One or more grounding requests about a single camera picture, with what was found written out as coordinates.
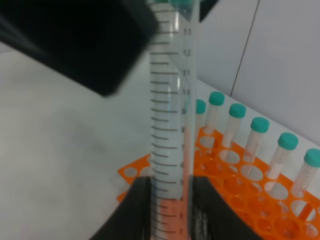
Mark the row tube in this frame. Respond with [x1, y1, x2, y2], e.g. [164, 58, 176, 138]
[202, 91, 226, 151]
[221, 103, 247, 149]
[194, 98, 207, 151]
[265, 132, 299, 180]
[243, 116, 270, 163]
[290, 148, 320, 199]

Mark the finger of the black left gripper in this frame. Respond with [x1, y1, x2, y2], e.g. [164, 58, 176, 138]
[0, 0, 159, 97]
[199, 0, 219, 22]

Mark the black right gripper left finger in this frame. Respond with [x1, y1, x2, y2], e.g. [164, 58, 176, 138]
[90, 176, 151, 240]

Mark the orange test tube rack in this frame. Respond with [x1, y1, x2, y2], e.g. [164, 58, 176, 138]
[116, 126, 320, 240]

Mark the teal-capped test tube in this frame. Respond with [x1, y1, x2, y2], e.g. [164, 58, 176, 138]
[148, 0, 200, 240]

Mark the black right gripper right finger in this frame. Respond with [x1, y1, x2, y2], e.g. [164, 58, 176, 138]
[191, 176, 261, 240]

